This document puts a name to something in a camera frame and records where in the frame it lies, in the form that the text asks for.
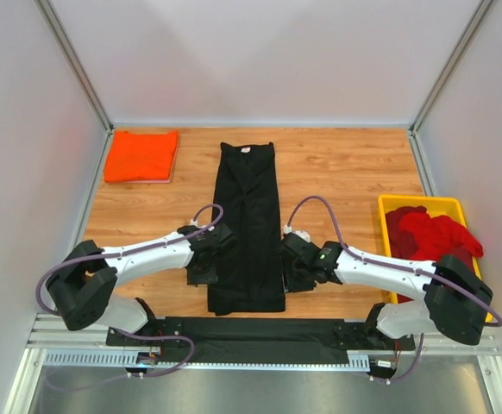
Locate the black t-shirt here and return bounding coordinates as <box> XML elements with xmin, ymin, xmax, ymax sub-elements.
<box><xmin>207</xmin><ymin>142</ymin><xmax>286</xmax><ymax>316</ymax></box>

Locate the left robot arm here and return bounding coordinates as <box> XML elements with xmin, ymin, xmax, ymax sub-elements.
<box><xmin>45</xmin><ymin>223</ymin><xmax>235</xmax><ymax>334</ymax></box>

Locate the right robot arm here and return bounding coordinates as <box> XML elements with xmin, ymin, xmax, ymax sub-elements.
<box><xmin>279</xmin><ymin>231</ymin><xmax>493</xmax><ymax>346</ymax></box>

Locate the red t-shirt in bin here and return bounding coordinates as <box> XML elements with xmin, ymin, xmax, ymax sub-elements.
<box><xmin>384</xmin><ymin>205</ymin><xmax>484</xmax><ymax>305</ymax></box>

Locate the folded orange t-shirt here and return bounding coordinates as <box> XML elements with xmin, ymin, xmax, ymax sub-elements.
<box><xmin>104</xmin><ymin>131</ymin><xmax>179</xmax><ymax>184</ymax></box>

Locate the yellow plastic bin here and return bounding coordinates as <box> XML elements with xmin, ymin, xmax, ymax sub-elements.
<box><xmin>377</xmin><ymin>193</ymin><xmax>493</xmax><ymax>323</ymax></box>

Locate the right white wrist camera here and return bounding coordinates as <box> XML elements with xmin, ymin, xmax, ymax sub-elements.
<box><xmin>282</xmin><ymin>224</ymin><xmax>311</xmax><ymax>242</ymax></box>

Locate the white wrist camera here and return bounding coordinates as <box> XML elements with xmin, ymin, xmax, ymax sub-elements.
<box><xmin>282</xmin><ymin>224</ymin><xmax>311</xmax><ymax>242</ymax></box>
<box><xmin>190</xmin><ymin>219</ymin><xmax>204</xmax><ymax>229</ymax></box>

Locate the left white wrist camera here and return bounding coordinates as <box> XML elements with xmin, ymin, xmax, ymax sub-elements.
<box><xmin>190</xmin><ymin>219</ymin><xmax>204</xmax><ymax>229</ymax></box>

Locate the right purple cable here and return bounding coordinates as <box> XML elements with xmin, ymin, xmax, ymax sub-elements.
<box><xmin>285</xmin><ymin>196</ymin><xmax>502</xmax><ymax>385</ymax></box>

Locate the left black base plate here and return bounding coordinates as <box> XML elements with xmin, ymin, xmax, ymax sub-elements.
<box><xmin>105</xmin><ymin>318</ymin><xmax>187</xmax><ymax>348</ymax></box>

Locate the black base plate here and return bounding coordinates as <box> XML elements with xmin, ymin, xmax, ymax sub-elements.
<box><xmin>105</xmin><ymin>318</ymin><xmax>187</xmax><ymax>348</ymax></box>
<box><xmin>334</xmin><ymin>320</ymin><xmax>416</xmax><ymax>351</ymax></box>

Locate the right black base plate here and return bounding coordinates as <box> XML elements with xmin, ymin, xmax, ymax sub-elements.
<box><xmin>334</xmin><ymin>320</ymin><xmax>416</xmax><ymax>351</ymax></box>

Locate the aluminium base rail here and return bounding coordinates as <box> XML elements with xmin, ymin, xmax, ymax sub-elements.
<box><xmin>28</xmin><ymin>315</ymin><xmax>499</xmax><ymax>372</ymax></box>

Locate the left aluminium frame post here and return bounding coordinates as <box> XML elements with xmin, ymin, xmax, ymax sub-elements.
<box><xmin>34</xmin><ymin>0</ymin><xmax>114</xmax><ymax>133</ymax></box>

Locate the aluminium frame post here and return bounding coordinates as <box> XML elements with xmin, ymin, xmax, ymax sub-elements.
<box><xmin>408</xmin><ymin>0</ymin><xmax>496</xmax><ymax>135</ymax></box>
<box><xmin>34</xmin><ymin>0</ymin><xmax>114</xmax><ymax>133</ymax></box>

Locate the right aluminium frame post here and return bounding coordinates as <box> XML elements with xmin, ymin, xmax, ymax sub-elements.
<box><xmin>408</xmin><ymin>0</ymin><xmax>496</xmax><ymax>135</ymax></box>

